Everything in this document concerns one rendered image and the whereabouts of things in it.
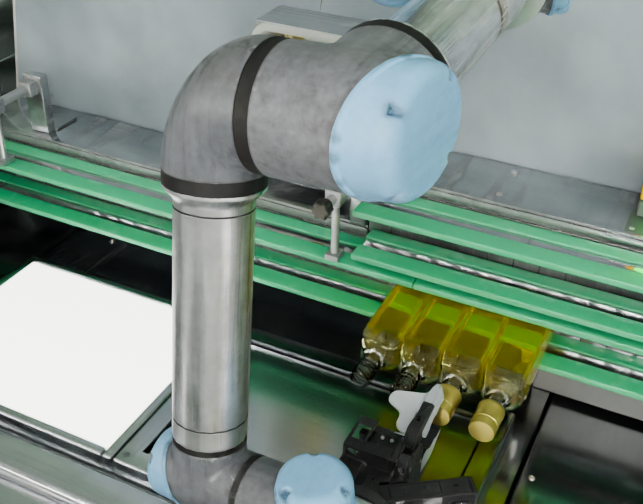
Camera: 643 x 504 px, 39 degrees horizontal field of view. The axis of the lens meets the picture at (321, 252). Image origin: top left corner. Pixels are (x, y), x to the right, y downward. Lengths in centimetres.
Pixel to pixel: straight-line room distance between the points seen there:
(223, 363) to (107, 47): 96
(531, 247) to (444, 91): 56
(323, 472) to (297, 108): 36
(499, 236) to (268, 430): 42
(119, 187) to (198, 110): 83
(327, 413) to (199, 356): 52
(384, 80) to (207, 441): 40
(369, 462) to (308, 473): 21
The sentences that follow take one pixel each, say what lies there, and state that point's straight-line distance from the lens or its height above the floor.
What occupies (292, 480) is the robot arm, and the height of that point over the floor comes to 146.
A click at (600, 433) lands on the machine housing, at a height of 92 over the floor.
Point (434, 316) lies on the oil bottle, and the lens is 128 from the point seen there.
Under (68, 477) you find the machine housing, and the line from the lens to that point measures 129.
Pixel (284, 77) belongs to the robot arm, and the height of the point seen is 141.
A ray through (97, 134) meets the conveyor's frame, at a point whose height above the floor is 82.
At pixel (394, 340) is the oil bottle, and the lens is 123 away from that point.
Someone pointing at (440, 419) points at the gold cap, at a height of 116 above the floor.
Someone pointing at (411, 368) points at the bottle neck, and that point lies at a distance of 121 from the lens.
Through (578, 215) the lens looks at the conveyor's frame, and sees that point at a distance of 130.
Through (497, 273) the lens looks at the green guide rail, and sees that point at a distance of 132.
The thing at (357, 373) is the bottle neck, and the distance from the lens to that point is 122.
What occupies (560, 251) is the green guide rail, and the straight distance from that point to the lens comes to 125.
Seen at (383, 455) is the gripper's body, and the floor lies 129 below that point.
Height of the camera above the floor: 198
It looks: 49 degrees down
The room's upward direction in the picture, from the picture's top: 138 degrees counter-clockwise
